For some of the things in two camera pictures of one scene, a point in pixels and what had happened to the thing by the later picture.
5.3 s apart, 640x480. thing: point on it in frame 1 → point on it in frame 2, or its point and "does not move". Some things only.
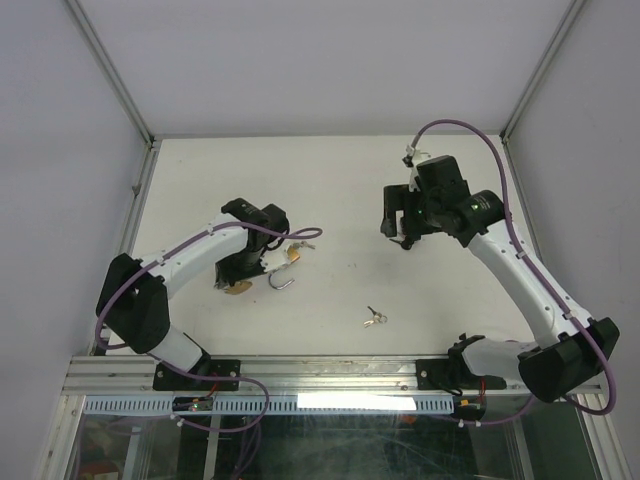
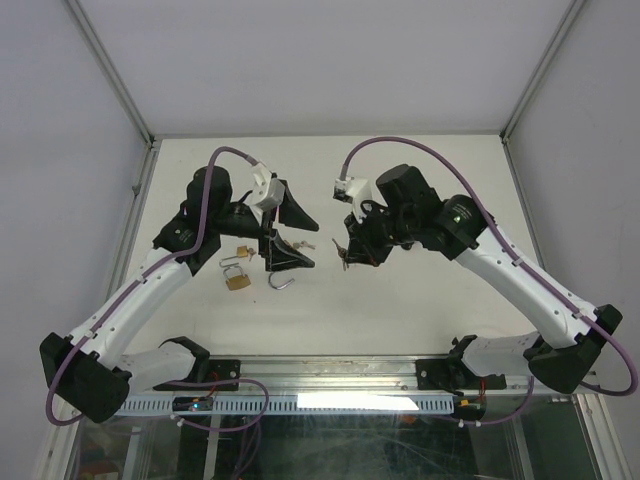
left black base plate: [167, 378] does not move
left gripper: [225, 274] → [279, 256]
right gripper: [397, 198] → [358, 233]
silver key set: [297, 245] does not move
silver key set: [378, 318] → [343, 254]
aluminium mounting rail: [258, 375] does not move
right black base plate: [453, 373] does not move
